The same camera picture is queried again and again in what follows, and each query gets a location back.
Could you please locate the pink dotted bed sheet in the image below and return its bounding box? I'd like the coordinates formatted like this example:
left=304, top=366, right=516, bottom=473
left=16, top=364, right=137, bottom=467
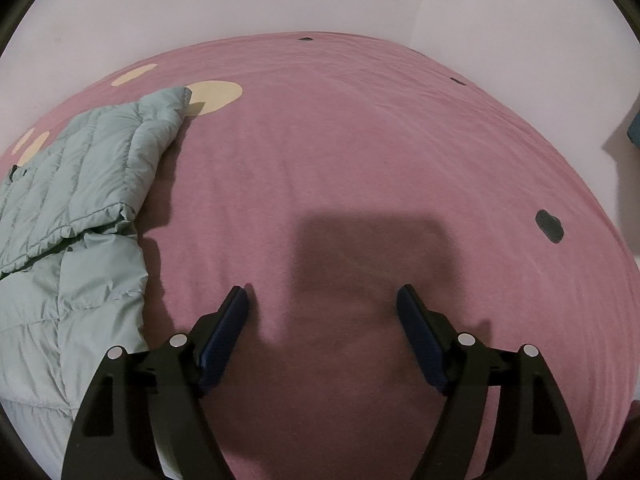
left=0, top=30, right=635, bottom=480

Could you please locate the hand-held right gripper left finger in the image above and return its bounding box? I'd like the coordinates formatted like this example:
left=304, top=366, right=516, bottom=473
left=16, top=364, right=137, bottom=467
left=62, top=286, right=249, bottom=480

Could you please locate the light green puffer jacket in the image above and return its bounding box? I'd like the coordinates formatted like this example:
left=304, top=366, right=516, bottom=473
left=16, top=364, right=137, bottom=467
left=0, top=86, right=193, bottom=480

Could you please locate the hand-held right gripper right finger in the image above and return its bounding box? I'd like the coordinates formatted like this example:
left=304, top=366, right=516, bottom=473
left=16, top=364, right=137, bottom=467
left=397, top=285, right=588, bottom=480

